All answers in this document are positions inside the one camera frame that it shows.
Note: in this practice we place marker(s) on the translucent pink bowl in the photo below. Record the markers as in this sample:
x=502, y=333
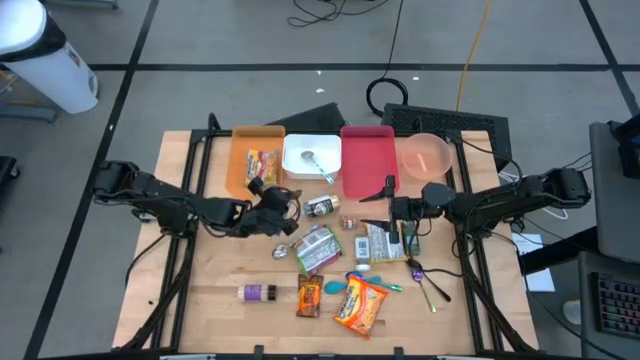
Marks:
x=425, y=155

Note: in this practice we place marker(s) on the computer mouse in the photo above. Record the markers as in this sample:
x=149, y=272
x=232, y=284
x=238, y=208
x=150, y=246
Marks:
x=572, y=312

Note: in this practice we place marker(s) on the black computer keyboard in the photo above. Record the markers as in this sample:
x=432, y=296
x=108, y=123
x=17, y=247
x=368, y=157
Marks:
x=620, y=306

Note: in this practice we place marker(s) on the red plastic bin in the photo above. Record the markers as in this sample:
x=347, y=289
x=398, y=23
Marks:
x=370, y=160

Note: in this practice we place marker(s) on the purple iridescent spoon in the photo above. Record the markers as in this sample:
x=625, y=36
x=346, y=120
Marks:
x=417, y=275

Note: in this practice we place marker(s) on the orange brown snack pouch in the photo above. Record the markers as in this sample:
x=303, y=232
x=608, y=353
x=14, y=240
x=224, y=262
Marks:
x=310, y=297

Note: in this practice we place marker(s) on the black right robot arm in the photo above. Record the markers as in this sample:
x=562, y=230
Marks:
x=500, y=200

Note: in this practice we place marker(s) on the orange ramen packet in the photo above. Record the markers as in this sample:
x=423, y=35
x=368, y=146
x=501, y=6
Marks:
x=360, y=305

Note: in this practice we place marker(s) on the white plastic bin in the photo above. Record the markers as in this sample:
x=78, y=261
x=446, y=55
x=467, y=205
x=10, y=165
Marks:
x=325, y=145

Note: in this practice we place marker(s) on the grey desk top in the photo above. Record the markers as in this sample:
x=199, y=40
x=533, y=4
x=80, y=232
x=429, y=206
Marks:
x=615, y=200

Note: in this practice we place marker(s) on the black mesh computer case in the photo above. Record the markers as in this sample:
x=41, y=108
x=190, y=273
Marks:
x=450, y=122

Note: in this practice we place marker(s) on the black aluminium table frame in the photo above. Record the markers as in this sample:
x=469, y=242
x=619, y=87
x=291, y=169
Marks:
x=220, y=133

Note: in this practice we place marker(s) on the purple spice jar black cap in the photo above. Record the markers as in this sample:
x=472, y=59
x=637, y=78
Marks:
x=255, y=293

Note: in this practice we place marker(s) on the dark desk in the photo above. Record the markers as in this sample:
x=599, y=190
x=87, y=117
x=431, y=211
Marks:
x=587, y=300

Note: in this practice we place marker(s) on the white trash can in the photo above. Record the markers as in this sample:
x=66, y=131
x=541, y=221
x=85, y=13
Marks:
x=45, y=60

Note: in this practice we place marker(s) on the iridescent green blue spoon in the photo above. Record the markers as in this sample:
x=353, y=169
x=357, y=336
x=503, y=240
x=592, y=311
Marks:
x=353, y=275

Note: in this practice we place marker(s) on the black desk leg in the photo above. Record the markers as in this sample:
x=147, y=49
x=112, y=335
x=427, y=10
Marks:
x=555, y=252

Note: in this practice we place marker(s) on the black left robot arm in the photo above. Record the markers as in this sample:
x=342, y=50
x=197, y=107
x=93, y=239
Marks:
x=160, y=200

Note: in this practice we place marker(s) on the white label spice bottle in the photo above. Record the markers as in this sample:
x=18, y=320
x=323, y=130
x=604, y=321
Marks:
x=362, y=250

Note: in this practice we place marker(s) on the dark chair base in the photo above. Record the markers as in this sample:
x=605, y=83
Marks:
x=7, y=170

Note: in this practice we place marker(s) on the white paper sheet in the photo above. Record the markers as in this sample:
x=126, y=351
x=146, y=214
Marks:
x=542, y=282

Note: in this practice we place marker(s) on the black flat panel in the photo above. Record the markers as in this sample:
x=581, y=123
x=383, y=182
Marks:
x=315, y=119

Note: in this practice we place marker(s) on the yellow red ramen packet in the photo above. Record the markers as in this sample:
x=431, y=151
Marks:
x=262, y=167

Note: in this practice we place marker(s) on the orange plastic bin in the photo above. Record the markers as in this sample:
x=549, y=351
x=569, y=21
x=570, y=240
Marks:
x=237, y=165

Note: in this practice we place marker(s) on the teal round lid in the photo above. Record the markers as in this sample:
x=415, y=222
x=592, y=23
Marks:
x=334, y=287

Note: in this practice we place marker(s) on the green spice jar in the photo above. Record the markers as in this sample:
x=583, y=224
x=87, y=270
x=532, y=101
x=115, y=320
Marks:
x=412, y=242

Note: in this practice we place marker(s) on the black device on desk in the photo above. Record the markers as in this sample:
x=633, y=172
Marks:
x=630, y=150

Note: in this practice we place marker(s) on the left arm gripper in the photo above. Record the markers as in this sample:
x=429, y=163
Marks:
x=270, y=215

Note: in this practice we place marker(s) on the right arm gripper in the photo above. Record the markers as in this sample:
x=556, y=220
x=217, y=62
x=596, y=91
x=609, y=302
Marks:
x=407, y=207

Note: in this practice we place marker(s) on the green pink ramen packet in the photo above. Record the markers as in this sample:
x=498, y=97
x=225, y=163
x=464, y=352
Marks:
x=317, y=250

